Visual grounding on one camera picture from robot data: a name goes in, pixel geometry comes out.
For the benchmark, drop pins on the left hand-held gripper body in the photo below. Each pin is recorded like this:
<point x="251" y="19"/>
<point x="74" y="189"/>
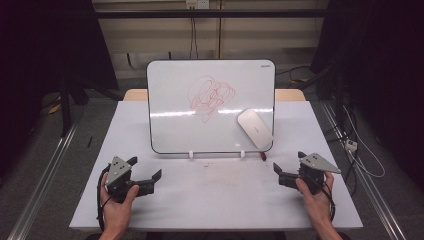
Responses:
<point x="117" y="173"/>

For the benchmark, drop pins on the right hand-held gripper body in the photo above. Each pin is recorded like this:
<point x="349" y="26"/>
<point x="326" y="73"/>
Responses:
<point x="315" y="170"/>

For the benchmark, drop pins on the white whiteboard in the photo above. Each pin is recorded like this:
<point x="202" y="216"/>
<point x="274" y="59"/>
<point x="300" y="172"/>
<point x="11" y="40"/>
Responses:
<point x="170" y="133"/>

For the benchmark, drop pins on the white whiteboard eraser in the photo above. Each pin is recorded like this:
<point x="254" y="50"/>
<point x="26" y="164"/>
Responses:
<point x="255" y="127"/>

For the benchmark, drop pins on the person's right hand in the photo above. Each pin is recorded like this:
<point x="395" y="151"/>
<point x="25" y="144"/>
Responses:
<point x="316" y="205"/>

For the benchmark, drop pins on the person's left hand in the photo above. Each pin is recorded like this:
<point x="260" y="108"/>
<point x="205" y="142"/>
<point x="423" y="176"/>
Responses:
<point x="117" y="210"/>

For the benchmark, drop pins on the red marker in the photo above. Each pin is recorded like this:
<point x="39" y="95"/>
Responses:
<point x="263" y="155"/>

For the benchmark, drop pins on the small black floor object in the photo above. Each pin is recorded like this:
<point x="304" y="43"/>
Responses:
<point x="89" y="141"/>

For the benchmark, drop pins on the white power strip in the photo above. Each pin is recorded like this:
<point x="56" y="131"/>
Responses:
<point x="351" y="145"/>

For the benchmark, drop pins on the white whiteboard support clip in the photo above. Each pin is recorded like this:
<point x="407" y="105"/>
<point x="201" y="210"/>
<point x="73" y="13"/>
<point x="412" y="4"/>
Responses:
<point x="191" y="154"/>
<point x="242" y="154"/>

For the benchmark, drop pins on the wooden table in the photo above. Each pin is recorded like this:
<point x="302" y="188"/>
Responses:
<point x="135" y="95"/>

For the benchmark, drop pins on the black metal stand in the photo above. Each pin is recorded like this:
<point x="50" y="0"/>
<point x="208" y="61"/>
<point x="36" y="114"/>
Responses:
<point x="66" y="103"/>
<point x="338" y="90"/>

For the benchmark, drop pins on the black curtain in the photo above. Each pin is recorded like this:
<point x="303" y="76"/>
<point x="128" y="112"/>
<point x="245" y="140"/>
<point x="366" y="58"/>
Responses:
<point x="40" y="50"/>
<point x="383" y="50"/>

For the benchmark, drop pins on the black horizontal beam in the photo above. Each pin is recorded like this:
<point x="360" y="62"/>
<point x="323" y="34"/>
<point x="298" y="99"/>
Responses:
<point x="150" y="13"/>

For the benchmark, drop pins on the thin yellowish pole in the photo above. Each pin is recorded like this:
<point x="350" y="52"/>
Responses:
<point x="220" y="30"/>

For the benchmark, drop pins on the aluminium floor rail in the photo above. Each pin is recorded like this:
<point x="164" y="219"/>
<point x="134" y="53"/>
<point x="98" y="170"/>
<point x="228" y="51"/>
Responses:
<point x="43" y="180"/>
<point x="373" y="193"/>

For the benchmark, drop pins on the white wall outlet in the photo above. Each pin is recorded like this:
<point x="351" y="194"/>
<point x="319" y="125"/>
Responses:
<point x="197" y="4"/>

